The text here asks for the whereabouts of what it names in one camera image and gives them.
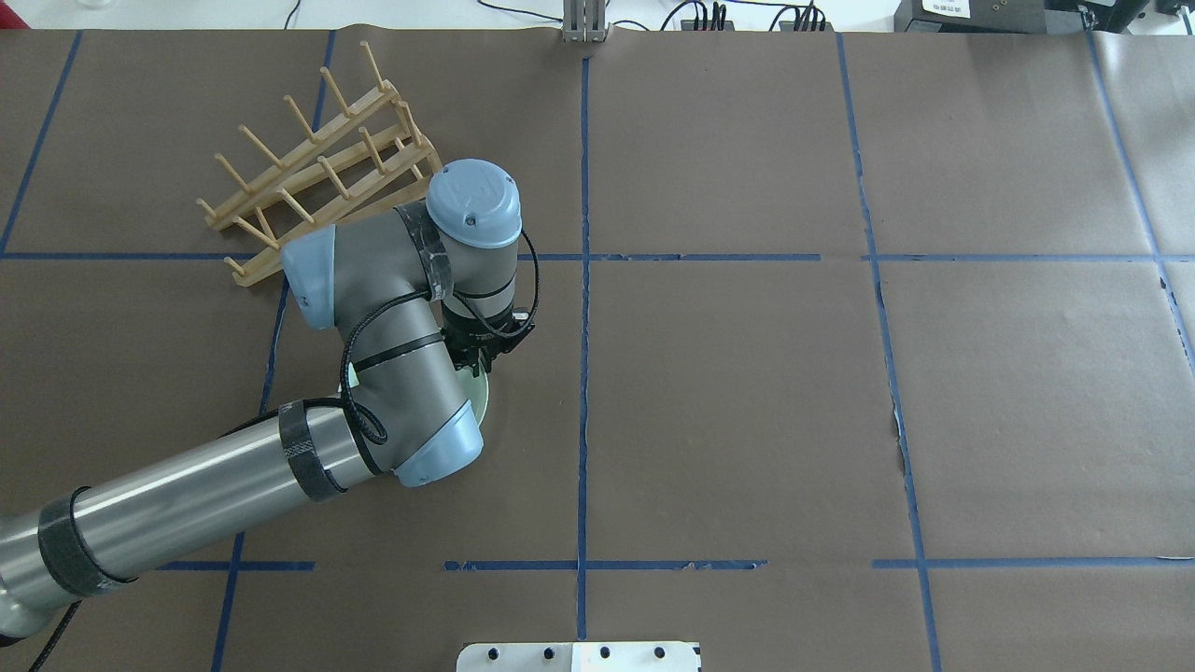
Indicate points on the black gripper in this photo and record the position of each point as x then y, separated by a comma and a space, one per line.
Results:
464, 338

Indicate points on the light green round plate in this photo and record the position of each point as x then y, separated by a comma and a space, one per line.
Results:
477, 389

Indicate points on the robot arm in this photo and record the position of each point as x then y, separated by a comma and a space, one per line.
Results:
418, 293

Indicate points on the wooden dish rack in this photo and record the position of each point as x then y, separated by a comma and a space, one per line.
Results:
371, 155

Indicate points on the black box with label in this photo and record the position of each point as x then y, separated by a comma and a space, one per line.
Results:
967, 17

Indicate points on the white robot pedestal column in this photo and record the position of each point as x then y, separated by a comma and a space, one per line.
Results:
581, 656

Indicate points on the aluminium frame post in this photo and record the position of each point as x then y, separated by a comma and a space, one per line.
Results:
585, 21

